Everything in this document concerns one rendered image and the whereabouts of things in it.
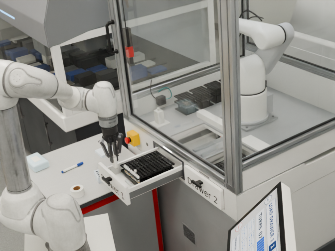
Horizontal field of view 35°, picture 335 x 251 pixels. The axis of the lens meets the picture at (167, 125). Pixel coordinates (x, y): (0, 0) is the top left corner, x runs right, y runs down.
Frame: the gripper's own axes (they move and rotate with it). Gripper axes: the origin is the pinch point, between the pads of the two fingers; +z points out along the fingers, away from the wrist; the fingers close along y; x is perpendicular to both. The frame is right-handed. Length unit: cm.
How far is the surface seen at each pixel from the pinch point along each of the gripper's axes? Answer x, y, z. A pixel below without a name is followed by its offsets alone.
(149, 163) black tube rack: 0.2, 19.4, 8.7
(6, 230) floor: 122, -37, 98
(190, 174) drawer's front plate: -22.5, 29.0, 8.7
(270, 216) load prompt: -95, 13, -16
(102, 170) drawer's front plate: 9.5, -3.0, 8.0
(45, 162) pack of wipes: 56, -18, 18
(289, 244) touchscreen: -112, 5, -19
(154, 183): -12.6, 14.0, 12.1
